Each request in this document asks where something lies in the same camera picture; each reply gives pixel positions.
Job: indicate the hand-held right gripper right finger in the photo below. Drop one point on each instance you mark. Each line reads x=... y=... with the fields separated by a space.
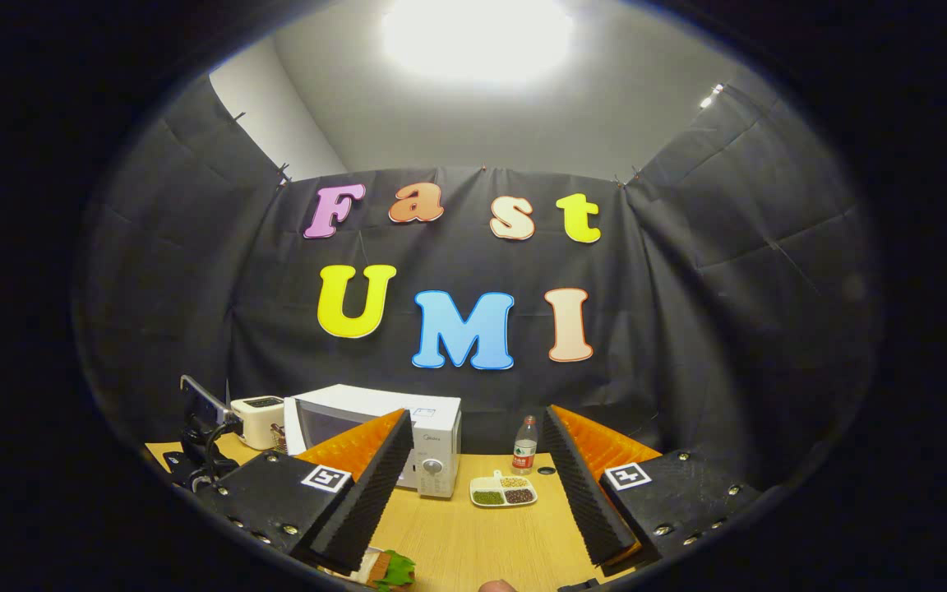
x=580 y=493

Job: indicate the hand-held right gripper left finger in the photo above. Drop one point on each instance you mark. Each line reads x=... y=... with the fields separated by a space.
x=367 y=501

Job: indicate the sandwich with green lettuce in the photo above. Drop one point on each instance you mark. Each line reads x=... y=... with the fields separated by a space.
x=395 y=569

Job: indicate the white microwave oven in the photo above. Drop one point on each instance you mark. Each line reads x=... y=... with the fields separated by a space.
x=358 y=400

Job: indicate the white toaster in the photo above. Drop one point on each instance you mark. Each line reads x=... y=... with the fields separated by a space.
x=256 y=423

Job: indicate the clear bottle with red label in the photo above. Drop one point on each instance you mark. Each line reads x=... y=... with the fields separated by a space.
x=524 y=452

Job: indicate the white divided dish of beans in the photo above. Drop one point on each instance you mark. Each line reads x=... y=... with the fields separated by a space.
x=502 y=492

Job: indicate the black backdrop cloth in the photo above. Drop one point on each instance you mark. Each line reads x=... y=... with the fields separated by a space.
x=687 y=329

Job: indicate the small ceiling light panel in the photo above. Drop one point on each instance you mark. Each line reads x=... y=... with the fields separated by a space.
x=712 y=97

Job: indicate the large ceiling light panel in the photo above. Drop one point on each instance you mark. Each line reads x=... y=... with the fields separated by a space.
x=478 y=37

